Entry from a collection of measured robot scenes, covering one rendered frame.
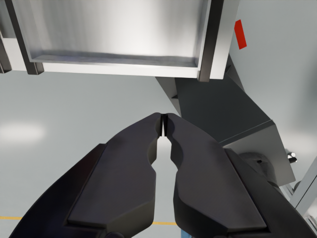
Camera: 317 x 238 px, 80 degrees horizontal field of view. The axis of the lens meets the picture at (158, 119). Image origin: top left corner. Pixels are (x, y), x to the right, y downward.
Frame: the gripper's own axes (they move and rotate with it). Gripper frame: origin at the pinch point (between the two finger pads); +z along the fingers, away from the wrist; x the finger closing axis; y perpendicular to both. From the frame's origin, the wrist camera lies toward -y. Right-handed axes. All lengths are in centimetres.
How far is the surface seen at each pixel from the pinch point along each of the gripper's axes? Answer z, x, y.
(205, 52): 19.6, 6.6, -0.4
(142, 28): 21.4, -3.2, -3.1
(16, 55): 21.6, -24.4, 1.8
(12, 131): 109, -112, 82
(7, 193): 109, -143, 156
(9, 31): 21.4, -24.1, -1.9
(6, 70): 20.2, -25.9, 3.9
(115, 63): 18.2, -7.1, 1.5
